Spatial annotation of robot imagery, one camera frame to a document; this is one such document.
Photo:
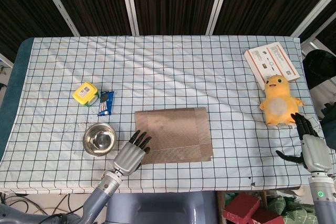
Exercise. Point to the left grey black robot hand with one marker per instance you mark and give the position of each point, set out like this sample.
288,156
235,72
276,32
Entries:
130,157

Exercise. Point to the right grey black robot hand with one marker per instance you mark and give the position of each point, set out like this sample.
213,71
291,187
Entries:
316,153

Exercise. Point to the stainless steel bowl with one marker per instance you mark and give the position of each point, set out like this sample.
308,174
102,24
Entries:
99,140

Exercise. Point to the brown woven placemat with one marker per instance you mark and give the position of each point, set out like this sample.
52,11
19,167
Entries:
178,134

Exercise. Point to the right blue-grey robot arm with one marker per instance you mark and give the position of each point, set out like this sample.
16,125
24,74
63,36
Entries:
323,205

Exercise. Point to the white black grid tablecloth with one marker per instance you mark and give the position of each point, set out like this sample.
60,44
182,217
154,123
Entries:
183,77

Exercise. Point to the blue snack packet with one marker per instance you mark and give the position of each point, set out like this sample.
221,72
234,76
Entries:
105,104

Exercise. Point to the blue-grey robot torso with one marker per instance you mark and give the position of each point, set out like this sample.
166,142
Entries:
160,208

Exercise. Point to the yellow plush toy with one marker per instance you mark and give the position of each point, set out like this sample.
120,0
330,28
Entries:
278,103

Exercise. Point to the green patterned cloth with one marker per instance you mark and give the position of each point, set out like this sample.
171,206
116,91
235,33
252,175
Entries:
296,213

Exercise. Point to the green tub with yellow lid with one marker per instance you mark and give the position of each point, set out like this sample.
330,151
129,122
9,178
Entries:
84,93

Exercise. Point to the small red box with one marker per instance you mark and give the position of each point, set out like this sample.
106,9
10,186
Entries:
267,217

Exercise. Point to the black chair back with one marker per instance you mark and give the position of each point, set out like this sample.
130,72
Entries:
319,69

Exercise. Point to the large red box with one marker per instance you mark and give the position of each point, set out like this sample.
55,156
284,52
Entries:
240,207

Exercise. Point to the white box with red print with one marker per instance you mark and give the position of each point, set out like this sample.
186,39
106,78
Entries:
273,58

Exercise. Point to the white partition frame post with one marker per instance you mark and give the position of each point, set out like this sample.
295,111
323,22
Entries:
312,11
219,3
57,5
130,3

